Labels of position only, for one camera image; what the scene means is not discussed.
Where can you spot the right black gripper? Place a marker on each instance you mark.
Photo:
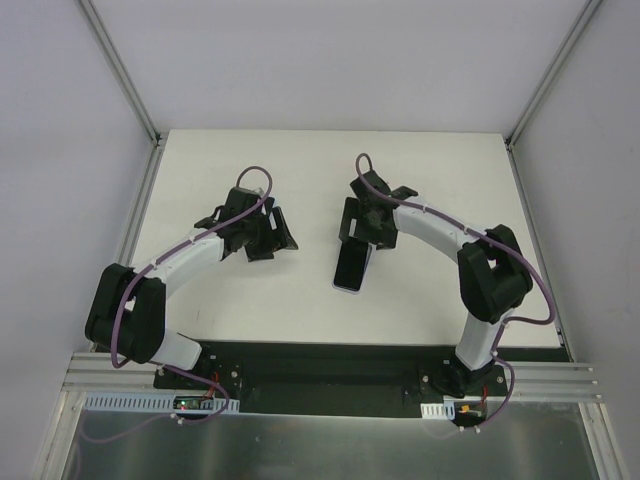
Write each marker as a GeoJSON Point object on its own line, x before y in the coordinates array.
{"type": "Point", "coordinates": [365, 232]}

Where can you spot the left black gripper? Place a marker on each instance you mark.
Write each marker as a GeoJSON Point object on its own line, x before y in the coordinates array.
{"type": "Point", "coordinates": [267, 235]}

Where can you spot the lavender phone case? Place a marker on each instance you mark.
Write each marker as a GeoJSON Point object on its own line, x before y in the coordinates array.
{"type": "Point", "coordinates": [352, 289]}

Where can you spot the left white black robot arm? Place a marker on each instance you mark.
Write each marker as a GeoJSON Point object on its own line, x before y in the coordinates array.
{"type": "Point", "coordinates": [128, 315]}

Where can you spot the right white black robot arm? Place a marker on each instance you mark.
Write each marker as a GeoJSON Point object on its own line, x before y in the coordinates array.
{"type": "Point", "coordinates": [492, 279]}

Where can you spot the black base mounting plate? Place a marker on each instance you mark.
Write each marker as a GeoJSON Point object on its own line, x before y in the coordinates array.
{"type": "Point", "coordinates": [380, 381]}

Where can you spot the right white cable duct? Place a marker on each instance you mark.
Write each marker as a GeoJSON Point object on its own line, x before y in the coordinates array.
{"type": "Point", "coordinates": [438, 411]}

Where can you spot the white cable duct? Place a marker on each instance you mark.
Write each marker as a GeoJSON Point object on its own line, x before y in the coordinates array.
{"type": "Point", "coordinates": [438, 411]}
{"type": "Point", "coordinates": [159, 403]}

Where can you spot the left white cable duct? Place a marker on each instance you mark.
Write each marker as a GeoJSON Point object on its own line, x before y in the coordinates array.
{"type": "Point", "coordinates": [159, 403]}

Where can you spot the front aluminium rail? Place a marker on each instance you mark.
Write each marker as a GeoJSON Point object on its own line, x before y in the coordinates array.
{"type": "Point", "coordinates": [534, 381]}

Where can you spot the left aluminium frame post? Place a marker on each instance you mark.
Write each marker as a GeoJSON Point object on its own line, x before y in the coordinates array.
{"type": "Point", "coordinates": [119, 70]}

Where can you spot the aluminium frame post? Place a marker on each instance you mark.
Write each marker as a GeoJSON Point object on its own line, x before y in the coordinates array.
{"type": "Point", "coordinates": [559, 60]}
{"type": "Point", "coordinates": [119, 70]}

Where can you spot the right aluminium frame post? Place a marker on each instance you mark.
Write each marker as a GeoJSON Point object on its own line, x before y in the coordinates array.
{"type": "Point", "coordinates": [559, 60]}

